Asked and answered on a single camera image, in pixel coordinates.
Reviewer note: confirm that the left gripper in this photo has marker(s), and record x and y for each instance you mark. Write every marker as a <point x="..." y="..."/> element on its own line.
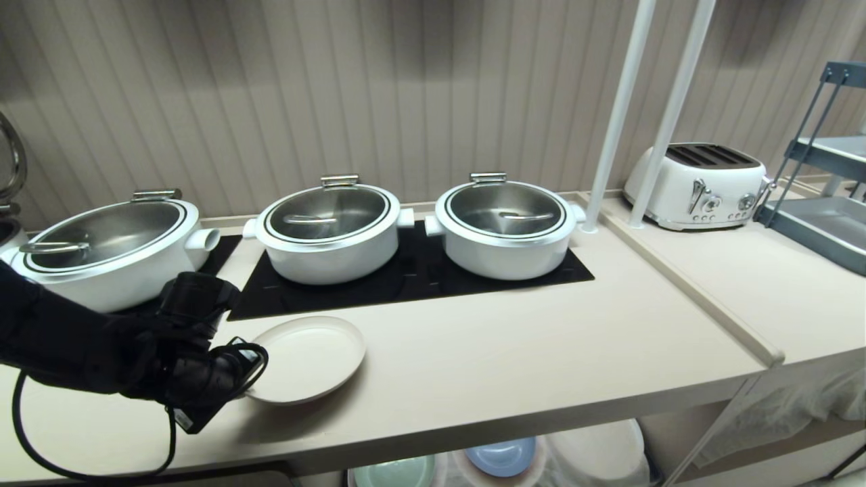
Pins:
<point x="210" y="377"/>

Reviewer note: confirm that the large white cooking pot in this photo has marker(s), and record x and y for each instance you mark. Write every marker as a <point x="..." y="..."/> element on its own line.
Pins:
<point x="128" y="277"/>

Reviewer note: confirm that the translucent plastic sheet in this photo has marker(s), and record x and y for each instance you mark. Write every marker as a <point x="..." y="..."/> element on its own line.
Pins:
<point x="778" y="412"/>

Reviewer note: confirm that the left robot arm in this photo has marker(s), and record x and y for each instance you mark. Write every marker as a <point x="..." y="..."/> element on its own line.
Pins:
<point x="61" y="345"/>

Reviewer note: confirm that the white plate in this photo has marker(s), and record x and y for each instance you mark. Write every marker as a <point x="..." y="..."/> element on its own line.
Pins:
<point x="602" y="453"/>

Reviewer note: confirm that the blue plate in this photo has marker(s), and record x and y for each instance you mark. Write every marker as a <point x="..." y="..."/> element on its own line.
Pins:
<point x="500" y="454"/>

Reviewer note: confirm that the pale green plate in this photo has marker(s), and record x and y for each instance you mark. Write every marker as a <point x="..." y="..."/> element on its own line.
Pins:
<point x="396" y="473"/>

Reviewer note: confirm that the white four-slot toaster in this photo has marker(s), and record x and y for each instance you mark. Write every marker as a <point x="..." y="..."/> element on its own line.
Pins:
<point x="690" y="186"/>

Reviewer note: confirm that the blue-grey metal shelf rack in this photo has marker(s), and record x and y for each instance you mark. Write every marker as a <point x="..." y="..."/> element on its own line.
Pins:
<point x="822" y="230"/>

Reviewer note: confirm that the white vertical pole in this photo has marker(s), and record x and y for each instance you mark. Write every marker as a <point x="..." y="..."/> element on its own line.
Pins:
<point x="670" y="115"/>
<point x="619" y="115"/>

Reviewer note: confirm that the cream round plate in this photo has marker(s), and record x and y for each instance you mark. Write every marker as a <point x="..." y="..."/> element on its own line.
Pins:
<point x="311" y="358"/>

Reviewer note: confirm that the large glass pot lid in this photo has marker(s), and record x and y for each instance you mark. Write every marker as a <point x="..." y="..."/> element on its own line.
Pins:
<point x="108" y="233"/>

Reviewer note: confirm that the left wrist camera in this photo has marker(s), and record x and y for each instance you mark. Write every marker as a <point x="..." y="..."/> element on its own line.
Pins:
<point x="203" y="416"/>

